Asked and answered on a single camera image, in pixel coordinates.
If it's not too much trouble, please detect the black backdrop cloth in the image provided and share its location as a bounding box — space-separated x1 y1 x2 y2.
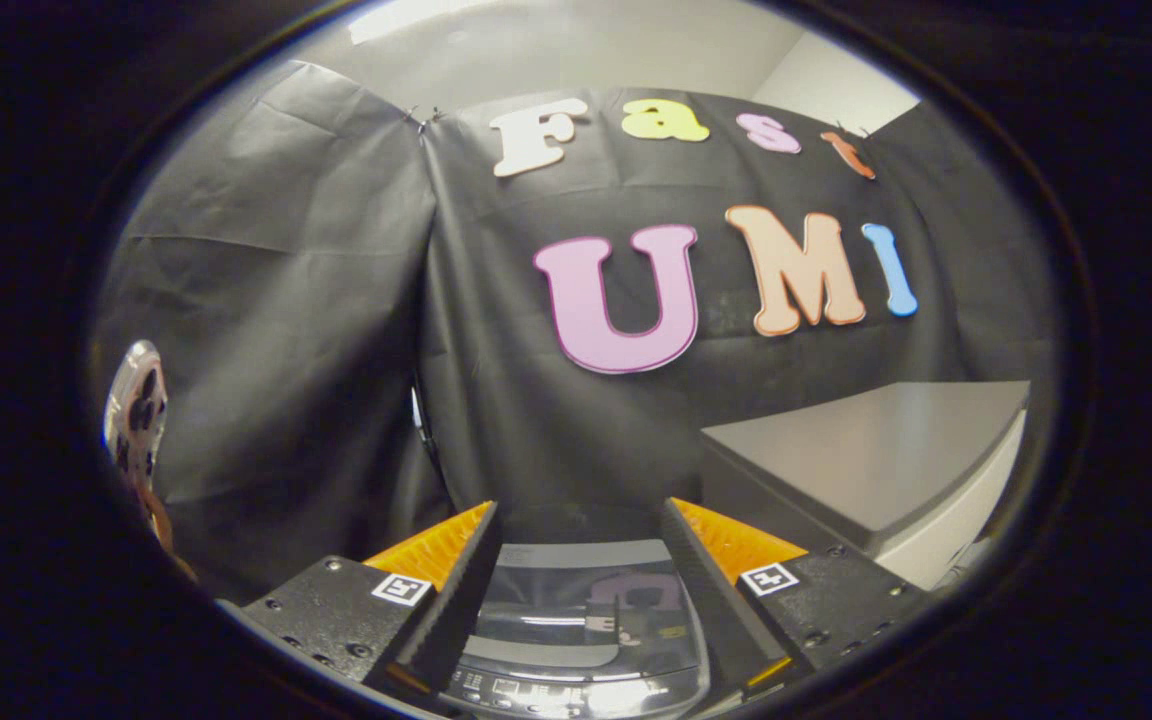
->
96 60 1057 601

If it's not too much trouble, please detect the phone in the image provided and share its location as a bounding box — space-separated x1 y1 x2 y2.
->
103 340 169 491

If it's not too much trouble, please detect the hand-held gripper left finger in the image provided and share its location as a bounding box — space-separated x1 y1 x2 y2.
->
216 501 502 696

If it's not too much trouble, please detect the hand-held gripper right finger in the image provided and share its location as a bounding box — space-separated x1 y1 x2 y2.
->
660 497 932 701

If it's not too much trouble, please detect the grey washing machine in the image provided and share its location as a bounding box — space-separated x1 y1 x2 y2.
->
441 540 712 719

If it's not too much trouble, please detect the beige cabinet with grey top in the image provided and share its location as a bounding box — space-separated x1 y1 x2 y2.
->
701 380 1032 591

